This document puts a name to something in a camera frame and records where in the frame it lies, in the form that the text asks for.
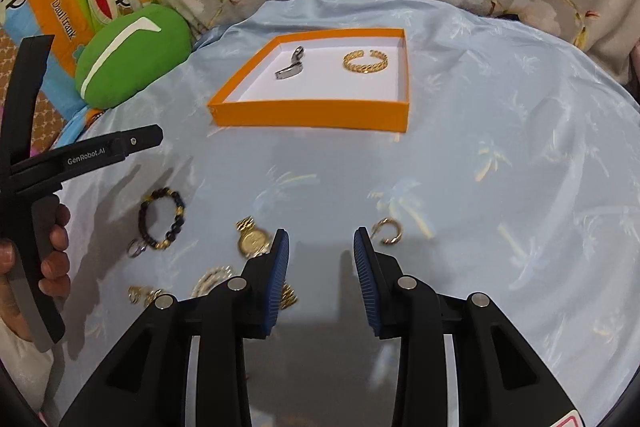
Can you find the orange jewelry box tray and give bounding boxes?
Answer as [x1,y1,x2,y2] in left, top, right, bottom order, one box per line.
[207,28,410,133]

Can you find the person's left hand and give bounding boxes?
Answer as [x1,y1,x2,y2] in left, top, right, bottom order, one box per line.
[1,195,65,352]

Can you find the gold hoop earring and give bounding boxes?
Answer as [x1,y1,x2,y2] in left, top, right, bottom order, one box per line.
[370,217,404,246]

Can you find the gold wristwatch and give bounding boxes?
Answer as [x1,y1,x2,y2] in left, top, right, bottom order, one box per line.
[235,217,271,259]

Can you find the green plush cushion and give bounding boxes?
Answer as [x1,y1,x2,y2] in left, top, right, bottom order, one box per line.
[75,3,192,109]

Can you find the black gold bead bracelet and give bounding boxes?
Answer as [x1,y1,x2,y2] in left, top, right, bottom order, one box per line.
[124,186,187,259]

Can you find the light blue satin cloth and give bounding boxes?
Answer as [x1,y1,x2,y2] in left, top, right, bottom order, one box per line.
[46,0,639,426]

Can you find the silver watch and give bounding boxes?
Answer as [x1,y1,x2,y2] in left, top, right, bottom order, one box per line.
[274,46,305,80]

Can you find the gold flower earrings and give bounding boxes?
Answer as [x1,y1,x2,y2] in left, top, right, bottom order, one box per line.
[127,285,165,307]

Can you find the pearl gold bracelet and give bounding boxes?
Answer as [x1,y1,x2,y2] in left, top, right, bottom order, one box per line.
[190,263,300,311]

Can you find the gold chain cuff bracelet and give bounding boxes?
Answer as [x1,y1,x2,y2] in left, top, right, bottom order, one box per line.
[342,48,390,75]

